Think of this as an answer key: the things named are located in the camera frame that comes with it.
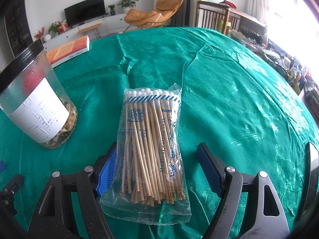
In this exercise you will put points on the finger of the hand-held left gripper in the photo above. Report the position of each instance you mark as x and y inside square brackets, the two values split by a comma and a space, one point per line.
[1, 166]
[11, 190]

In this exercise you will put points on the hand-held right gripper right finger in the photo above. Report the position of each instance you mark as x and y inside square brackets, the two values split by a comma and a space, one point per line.
[209, 170]

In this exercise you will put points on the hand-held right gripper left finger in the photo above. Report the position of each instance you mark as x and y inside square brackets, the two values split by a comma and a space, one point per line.
[106, 176]

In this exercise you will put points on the clear packet of cotton swabs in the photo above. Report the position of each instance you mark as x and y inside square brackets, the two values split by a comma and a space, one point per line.
[149, 142]

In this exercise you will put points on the clear jar with black lid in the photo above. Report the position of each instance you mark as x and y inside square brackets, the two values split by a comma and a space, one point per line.
[37, 114]

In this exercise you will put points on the green satin tablecloth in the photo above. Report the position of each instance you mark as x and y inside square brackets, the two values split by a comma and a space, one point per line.
[224, 92]

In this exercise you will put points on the red fluffy ball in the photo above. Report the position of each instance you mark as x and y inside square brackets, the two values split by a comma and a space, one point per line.
[32, 79]

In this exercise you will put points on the orange book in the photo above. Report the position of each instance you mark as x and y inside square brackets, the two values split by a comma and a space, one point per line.
[67, 52]

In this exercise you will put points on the round white vase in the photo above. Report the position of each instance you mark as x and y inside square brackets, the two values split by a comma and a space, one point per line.
[47, 37]

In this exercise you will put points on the red flower bouquet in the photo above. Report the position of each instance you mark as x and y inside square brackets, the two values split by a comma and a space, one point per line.
[39, 31]

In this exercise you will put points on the dark glass display cabinet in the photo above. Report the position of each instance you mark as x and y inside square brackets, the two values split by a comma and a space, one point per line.
[17, 25]

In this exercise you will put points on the potted plant with red ornaments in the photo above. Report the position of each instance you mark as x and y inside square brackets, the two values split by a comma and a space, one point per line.
[57, 27]

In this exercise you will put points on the wooden stool with metal legs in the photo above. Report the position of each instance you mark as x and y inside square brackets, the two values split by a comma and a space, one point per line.
[89, 27]

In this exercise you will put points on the dark wooden chair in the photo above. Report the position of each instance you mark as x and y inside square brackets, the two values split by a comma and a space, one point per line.
[211, 17]

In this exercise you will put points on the white television cabinet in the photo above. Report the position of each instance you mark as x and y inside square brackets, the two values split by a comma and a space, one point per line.
[113, 22]

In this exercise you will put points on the orange lounge chair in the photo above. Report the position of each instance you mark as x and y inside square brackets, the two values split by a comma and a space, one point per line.
[149, 16]

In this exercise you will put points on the black flat television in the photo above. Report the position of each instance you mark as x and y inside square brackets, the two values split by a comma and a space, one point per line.
[84, 11]

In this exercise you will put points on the red cloth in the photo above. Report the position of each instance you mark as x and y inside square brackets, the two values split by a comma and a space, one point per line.
[228, 4]

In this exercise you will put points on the small green potted plant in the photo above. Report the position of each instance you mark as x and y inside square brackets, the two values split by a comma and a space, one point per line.
[112, 8]

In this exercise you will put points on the large green potted plant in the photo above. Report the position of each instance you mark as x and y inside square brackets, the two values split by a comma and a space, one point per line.
[127, 3]

